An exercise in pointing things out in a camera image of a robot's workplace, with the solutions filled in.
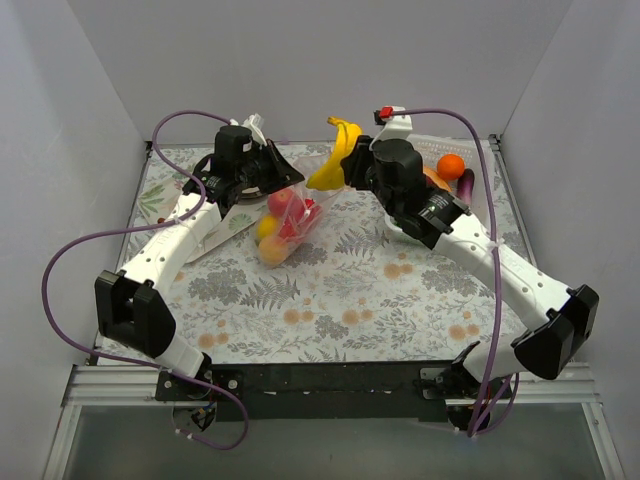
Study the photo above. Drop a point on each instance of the yellow orange peach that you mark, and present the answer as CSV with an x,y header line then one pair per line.
x,y
273,250

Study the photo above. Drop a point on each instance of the red brown sweet potato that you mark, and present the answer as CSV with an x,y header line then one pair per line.
x,y
436,179

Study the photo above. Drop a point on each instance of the aluminium frame rail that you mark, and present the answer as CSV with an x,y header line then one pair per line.
x,y
137,385

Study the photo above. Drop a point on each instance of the red apple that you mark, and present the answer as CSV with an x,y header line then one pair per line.
x,y
312,215
285,202
292,232

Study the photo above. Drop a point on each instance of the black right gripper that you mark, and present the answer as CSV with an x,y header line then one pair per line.
x,y
358,163

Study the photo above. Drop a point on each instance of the yellow lemon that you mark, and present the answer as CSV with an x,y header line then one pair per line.
x,y
267,226

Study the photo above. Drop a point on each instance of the clear zip top bag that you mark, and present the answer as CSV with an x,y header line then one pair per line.
x,y
307,166

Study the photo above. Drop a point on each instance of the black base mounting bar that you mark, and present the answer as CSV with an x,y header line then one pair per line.
x,y
354,390

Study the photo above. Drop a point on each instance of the white perforated plastic basket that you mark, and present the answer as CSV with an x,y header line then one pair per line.
x,y
445,213

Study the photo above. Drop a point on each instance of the floral patterned tablecloth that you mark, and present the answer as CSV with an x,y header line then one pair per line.
x,y
352,291

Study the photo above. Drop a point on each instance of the orange fruit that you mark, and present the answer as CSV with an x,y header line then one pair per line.
x,y
450,167

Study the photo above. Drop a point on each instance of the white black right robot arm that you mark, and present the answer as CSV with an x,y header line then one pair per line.
x,y
558,319

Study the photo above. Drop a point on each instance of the purple eggplant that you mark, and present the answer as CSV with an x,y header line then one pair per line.
x,y
465,186

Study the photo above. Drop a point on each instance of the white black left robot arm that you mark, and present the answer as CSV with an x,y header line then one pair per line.
x,y
130,303

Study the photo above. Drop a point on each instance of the yellow banana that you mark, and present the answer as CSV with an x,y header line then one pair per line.
x,y
330,176

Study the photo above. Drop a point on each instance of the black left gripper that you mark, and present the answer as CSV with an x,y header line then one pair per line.
x,y
275,163

